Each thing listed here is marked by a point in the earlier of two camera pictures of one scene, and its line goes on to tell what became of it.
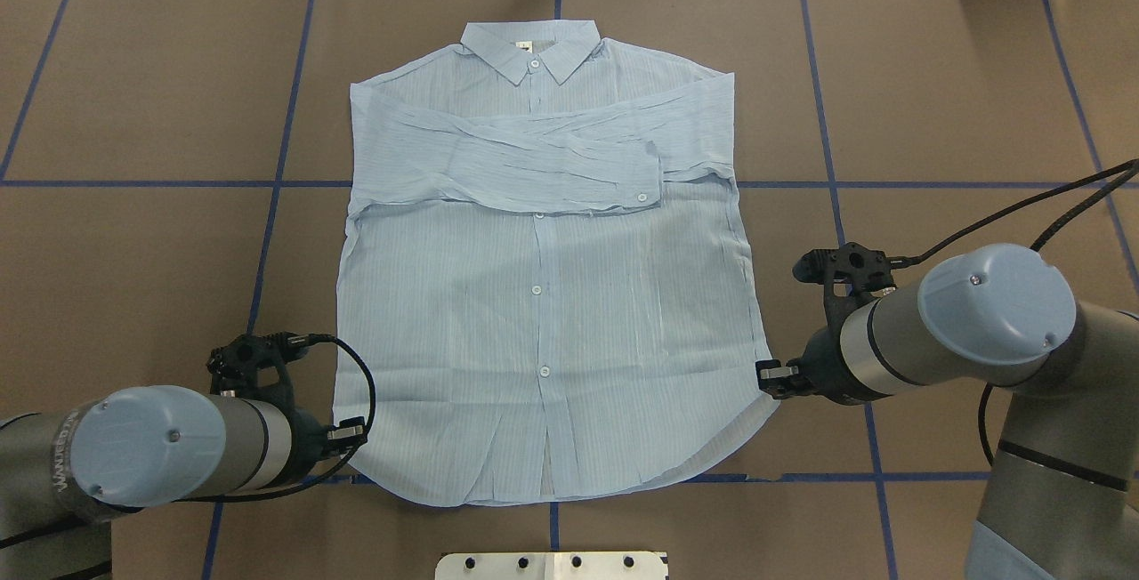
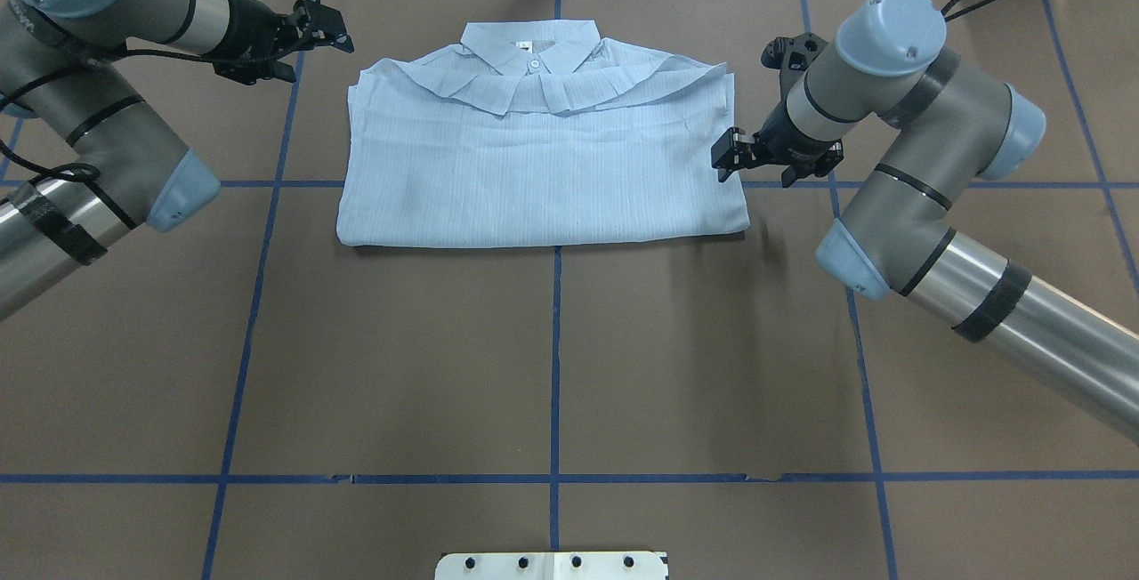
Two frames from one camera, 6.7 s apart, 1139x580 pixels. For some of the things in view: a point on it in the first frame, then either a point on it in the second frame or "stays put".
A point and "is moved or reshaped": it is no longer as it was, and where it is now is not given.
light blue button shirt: x=545 y=272 is moved or reshaped
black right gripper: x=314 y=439 to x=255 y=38
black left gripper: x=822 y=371 to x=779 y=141
